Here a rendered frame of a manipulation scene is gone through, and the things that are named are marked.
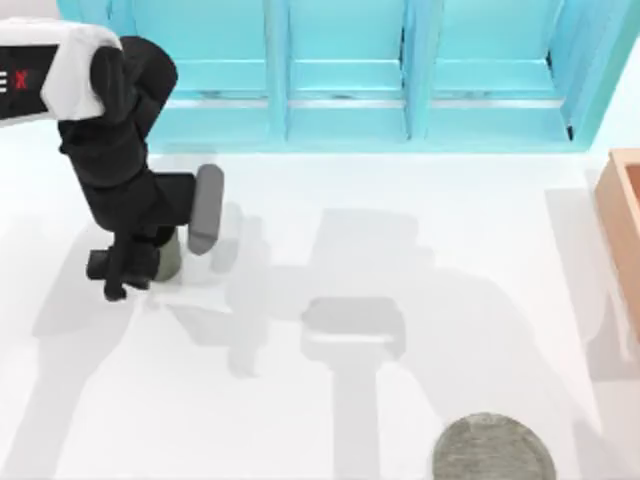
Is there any grey-green cup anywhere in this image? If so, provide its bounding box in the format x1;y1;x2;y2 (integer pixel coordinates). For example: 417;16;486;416
152;235;183;284

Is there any pale grey rounded box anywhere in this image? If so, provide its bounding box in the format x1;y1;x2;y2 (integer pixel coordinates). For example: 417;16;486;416
186;163;225;257

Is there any light blue rack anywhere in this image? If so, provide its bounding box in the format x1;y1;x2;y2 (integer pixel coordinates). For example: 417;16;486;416
53;0;640;155

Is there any grey-green round coaster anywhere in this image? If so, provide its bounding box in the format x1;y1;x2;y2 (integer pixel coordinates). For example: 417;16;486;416
431;411;558;480

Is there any shallow salmon-coloured box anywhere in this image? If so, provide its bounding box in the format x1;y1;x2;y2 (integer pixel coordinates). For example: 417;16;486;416
593;147;640;354

